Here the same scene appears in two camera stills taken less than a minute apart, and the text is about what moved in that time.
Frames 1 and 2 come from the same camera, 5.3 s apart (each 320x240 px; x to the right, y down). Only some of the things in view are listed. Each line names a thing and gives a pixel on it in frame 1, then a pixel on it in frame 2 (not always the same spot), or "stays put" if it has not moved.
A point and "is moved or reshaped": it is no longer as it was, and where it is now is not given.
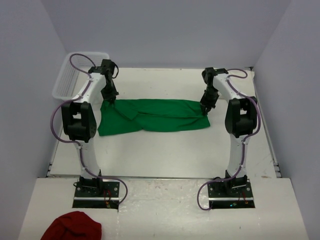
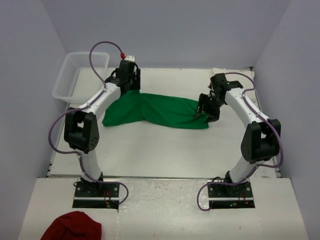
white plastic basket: x=74 y=69 stays put
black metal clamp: x=103 y=194 stays put
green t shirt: x=124 y=115 is moved or reshaped
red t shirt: x=74 y=225 stays put
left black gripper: x=110 y=97 → x=135 y=85
